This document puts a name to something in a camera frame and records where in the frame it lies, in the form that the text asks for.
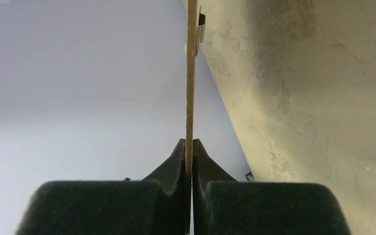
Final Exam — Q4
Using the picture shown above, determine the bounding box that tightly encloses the metal frame turn clip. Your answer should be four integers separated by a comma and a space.
195, 6, 206, 56

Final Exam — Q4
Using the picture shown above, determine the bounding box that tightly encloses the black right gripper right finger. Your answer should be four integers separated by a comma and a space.
192, 139, 350, 235

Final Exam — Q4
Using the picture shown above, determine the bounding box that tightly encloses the brown frame backing board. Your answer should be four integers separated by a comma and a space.
183, 0, 198, 235

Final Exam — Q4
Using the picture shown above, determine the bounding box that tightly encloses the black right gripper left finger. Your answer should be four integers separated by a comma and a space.
16, 139, 190, 235

